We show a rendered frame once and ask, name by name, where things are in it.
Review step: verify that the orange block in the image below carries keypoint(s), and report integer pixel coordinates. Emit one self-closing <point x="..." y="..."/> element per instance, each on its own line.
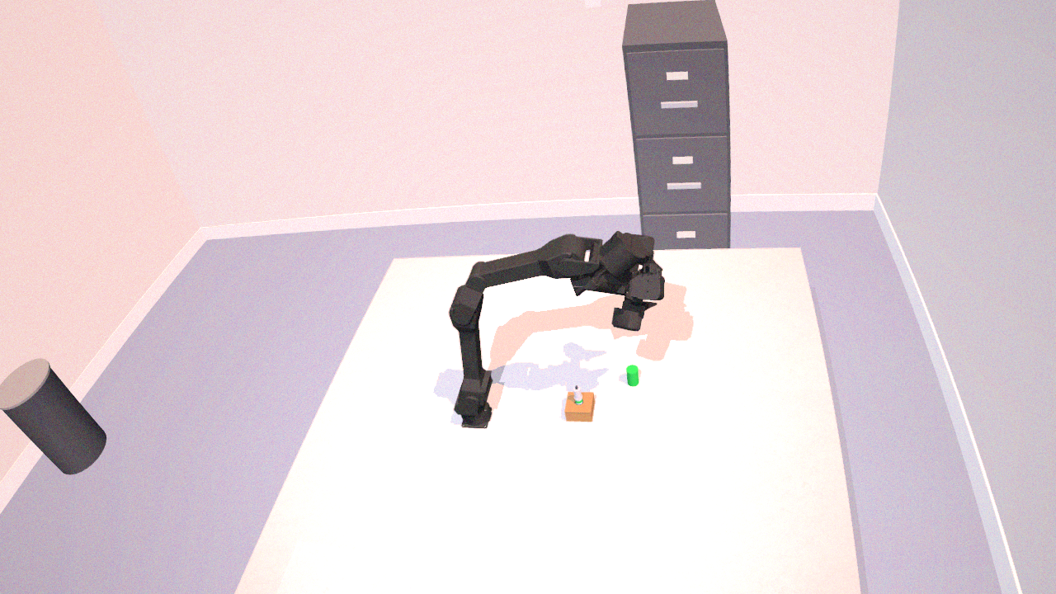
<point x="579" y="412"/>

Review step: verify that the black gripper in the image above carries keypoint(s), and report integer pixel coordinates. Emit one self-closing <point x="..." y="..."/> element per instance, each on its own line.
<point x="630" y="316"/>

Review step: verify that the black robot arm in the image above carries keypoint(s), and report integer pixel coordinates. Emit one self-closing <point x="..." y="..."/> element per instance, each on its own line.
<point x="562" y="257"/>

